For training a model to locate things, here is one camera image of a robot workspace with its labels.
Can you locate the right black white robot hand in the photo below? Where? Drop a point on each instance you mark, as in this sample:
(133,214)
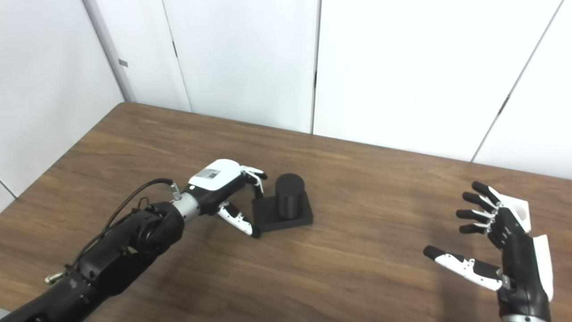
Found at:
(523,268)

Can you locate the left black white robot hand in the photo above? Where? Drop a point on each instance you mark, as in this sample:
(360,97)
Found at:
(216,176)

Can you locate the black peg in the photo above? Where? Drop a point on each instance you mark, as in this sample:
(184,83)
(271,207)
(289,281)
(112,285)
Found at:
(289,197)

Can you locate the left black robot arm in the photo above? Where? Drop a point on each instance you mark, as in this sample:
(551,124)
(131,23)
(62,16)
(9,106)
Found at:
(111,250)

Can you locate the grey wall corner post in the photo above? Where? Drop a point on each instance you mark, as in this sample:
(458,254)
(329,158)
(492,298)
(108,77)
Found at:
(107,44)

